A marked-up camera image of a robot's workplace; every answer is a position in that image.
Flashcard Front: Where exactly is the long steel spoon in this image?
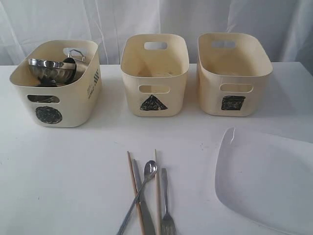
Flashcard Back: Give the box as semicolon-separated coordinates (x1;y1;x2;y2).
117;160;157;235

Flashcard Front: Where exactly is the steel mug with folding handle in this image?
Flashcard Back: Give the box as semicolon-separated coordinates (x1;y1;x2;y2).
63;49;88;84

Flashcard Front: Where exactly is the steel fork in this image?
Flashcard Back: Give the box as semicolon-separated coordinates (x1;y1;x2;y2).
161;168;177;235

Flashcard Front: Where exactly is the large stainless steel bowl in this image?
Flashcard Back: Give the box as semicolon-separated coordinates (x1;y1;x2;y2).
27;58;76;85

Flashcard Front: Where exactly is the small steel cup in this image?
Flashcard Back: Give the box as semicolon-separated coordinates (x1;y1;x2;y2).
27;80;60;103

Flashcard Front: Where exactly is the cream bin with triangle mark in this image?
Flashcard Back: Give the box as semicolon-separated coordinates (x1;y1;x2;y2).
120;34;189;117

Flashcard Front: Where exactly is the right wooden chopstick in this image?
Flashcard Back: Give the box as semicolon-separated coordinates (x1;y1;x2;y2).
154;149;161;235

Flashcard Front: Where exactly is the wooden chopstick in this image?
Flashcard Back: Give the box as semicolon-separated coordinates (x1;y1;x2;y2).
127;151;145;235
154;149;161;235

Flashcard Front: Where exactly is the cream bin with circle mark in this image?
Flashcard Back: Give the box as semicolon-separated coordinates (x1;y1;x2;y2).
10;40;102;127

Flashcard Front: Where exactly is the cream bin with square mark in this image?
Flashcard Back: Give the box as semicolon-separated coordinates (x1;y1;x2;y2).
197;33;273;117

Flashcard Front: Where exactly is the steel table knife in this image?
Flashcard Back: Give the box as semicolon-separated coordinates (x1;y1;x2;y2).
132;159;156;235

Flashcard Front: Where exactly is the left wooden chopstick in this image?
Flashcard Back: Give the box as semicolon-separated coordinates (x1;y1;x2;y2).
127;151;145;235

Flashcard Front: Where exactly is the white rectangular plate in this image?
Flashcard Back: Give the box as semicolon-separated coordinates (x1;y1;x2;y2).
215;127;313;235

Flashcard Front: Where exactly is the white backdrop curtain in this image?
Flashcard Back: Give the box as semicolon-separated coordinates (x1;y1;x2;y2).
0;0;313;70

